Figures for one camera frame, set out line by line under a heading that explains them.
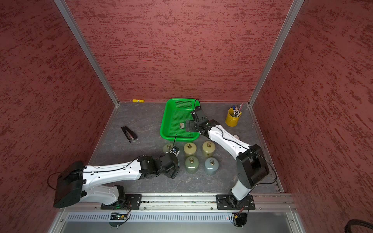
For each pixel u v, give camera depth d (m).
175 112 1.14
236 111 0.93
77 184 0.41
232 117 0.98
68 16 0.74
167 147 0.85
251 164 0.46
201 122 0.66
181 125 1.06
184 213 0.71
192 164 0.79
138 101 1.22
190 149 0.85
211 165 0.79
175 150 0.71
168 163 0.59
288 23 0.77
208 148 0.85
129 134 0.99
